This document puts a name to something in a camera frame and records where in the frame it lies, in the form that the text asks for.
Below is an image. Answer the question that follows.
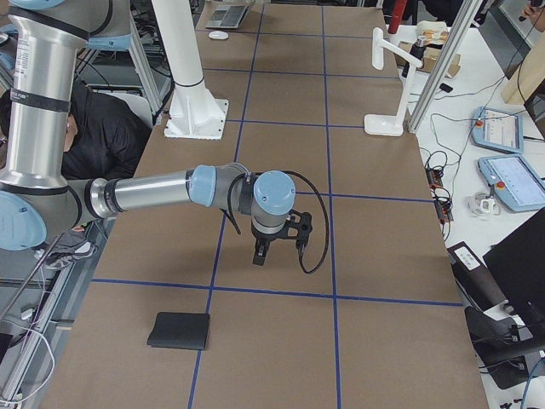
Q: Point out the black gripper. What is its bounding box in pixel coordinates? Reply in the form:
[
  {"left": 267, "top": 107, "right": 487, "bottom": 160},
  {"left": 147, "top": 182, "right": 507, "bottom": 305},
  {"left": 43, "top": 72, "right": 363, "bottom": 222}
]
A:
[{"left": 251, "top": 227, "right": 283, "bottom": 265}]

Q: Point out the grey laptop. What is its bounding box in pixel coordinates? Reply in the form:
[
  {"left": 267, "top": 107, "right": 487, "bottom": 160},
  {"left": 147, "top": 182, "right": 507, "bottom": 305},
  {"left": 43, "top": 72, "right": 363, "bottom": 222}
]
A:
[{"left": 205, "top": 4, "right": 251, "bottom": 29}]

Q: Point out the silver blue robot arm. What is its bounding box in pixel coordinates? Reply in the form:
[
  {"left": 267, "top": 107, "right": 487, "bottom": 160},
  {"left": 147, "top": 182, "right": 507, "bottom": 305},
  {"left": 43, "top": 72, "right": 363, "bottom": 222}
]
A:
[{"left": 1, "top": 1, "right": 296, "bottom": 265}]

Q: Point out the white desk lamp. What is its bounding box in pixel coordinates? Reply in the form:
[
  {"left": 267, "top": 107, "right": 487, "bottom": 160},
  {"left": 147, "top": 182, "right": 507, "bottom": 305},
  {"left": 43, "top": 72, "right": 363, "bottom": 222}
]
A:
[{"left": 363, "top": 26, "right": 422, "bottom": 136}]

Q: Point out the white computer mouse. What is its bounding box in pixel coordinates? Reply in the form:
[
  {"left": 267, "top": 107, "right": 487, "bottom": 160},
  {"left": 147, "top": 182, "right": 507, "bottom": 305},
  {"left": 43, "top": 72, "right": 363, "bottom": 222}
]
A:
[{"left": 209, "top": 31, "right": 229, "bottom": 41}]

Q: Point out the person in black jacket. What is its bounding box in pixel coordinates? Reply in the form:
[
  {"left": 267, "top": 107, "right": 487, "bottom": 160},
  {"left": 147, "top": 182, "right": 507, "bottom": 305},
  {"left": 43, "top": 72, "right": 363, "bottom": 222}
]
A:
[{"left": 0, "top": 80, "right": 153, "bottom": 180}]

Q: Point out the black water bottle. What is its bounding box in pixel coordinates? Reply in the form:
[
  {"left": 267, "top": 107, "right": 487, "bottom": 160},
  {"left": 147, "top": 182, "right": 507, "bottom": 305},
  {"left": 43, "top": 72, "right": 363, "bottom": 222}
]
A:
[{"left": 401, "top": 35, "right": 426, "bottom": 78}]

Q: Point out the black monitor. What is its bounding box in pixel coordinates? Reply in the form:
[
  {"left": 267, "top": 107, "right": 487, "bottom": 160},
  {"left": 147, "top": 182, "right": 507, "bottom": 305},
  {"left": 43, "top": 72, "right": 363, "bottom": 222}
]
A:
[{"left": 484, "top": 210, "right": 544, "bottom": 336}]

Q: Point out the cardboard box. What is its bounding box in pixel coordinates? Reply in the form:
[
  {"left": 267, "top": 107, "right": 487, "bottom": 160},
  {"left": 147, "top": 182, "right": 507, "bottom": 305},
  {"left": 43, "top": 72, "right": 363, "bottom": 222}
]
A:
[{"left": 398, "top": 41, "right": 461, "bottom": 78}]

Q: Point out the lower blue teach pendant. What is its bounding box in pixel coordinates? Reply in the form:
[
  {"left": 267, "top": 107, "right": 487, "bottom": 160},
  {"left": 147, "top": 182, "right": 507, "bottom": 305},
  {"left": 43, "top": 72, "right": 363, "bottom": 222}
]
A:
[{"left": 478, "top": 154, "right": 544, "bottom": 212}]

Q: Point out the blue teach pendant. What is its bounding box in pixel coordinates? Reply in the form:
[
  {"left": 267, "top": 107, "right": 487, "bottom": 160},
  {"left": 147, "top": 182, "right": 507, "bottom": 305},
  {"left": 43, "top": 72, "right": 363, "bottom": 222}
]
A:
[
  {"left": 471, "top": 106, "right": 524, "bottom": 153},
  {"left": 478, "top": 154, "right": 544, "bottom": 212}
]

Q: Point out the upper blue teach pendant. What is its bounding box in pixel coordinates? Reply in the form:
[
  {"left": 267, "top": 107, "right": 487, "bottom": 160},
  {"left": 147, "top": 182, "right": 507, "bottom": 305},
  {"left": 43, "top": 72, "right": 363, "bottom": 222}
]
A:
[{"left": 471, "top": 106, "right": 524, "bottom": 153}]

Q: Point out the red cylinder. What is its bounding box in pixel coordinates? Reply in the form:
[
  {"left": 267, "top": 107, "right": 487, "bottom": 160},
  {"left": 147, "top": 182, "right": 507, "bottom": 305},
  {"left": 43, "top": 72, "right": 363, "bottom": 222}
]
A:
[{"left": 387, "top": 0, "right": 407, "bottom": 34}]

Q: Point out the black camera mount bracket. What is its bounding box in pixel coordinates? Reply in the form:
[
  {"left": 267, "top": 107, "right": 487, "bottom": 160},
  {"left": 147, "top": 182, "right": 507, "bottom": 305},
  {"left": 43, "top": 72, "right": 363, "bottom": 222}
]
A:
[{"left": 284, "top": 210, "right": 313, "bottom": 256}]

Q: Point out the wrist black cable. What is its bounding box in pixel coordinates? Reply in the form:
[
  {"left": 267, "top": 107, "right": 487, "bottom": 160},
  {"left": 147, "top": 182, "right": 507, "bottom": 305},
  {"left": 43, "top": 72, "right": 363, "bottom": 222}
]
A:
[{"left": 284, "top": 170, "right": 331, "bottom": 274}]

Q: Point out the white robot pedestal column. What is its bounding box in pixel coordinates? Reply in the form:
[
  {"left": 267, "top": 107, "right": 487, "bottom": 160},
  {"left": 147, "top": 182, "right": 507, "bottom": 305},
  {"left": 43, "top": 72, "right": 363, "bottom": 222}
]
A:
[{"left": 152, "top": 0, "right": 228, "bottom": 141}]

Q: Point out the aluminium frame post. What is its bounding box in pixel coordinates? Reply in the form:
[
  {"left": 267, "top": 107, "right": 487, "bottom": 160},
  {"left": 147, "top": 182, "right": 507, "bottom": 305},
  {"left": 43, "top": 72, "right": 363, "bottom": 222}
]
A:
[{"left": 408, "top": 0, "right": 482, "bottom": 134}]

